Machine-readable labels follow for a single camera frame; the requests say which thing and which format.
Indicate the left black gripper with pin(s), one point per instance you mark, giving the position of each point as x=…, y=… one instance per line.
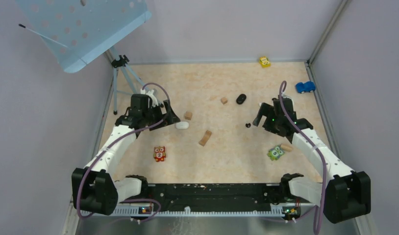
x=172, y=118

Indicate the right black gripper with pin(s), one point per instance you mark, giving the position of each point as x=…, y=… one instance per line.
x=268, y=110

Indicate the white earbud charging case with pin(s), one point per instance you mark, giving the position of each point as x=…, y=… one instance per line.
x=182, y=125

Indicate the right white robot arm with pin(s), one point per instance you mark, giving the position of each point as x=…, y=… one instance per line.
x=343, y=193

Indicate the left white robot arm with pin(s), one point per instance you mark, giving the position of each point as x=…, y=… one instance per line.
x=94, y=190

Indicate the black oval charging case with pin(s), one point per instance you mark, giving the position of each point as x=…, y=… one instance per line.
x=241, y=99

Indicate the small wooden cube near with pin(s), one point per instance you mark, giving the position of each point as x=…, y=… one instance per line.
x=188, y=115

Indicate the wooden arch block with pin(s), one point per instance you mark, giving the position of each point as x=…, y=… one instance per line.
x=205, y=138

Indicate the red owl number block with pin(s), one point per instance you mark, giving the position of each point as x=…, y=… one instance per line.
x=159, y=153

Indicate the wooden cylinder block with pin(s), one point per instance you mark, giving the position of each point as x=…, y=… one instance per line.
x=286, y=147

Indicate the green owl number block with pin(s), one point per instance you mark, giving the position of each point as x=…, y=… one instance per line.
x=275, y=153

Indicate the yellow toy car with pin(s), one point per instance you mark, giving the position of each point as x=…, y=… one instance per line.
x=264, y=62

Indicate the blue toy car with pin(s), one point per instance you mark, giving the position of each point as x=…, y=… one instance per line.
x=307, y=87

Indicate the light blue tripod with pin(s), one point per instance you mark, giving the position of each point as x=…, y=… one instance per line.
x=122, y=69

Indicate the light blue perforated stand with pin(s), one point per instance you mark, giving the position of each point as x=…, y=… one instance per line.
x=79, y=31

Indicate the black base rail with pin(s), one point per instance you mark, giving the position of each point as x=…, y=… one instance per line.
x=214, y=197

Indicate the white slotted cable duct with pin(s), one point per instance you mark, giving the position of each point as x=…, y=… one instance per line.
x=135, y=211

